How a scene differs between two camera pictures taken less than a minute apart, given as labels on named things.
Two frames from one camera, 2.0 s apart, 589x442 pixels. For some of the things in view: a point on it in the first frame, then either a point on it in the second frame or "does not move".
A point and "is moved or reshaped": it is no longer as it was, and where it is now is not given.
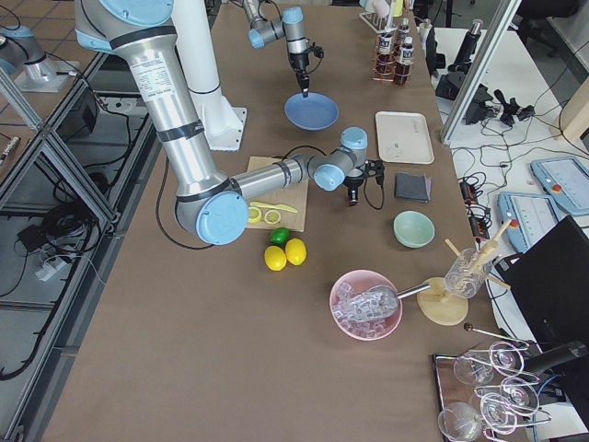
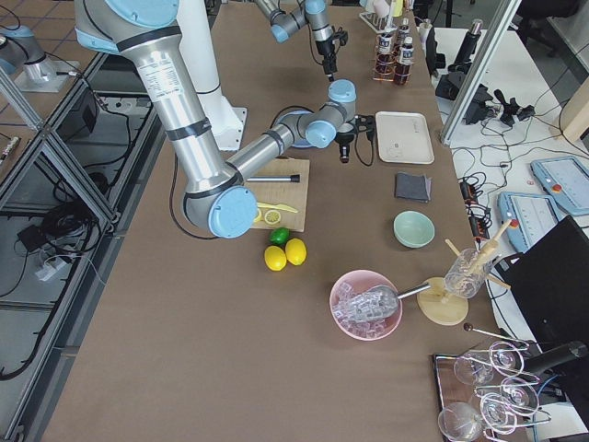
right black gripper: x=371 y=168 -> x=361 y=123
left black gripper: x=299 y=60 -> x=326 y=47
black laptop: x=549 y=282 does not move
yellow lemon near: x=275 y=258 does not move
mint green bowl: x=414 y=229 does not move
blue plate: x=315 y=112 is moved or reshaped
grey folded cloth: x=415 y=187 does not move
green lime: x=280 y=236 does not move
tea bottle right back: x=386 y=60 does not move
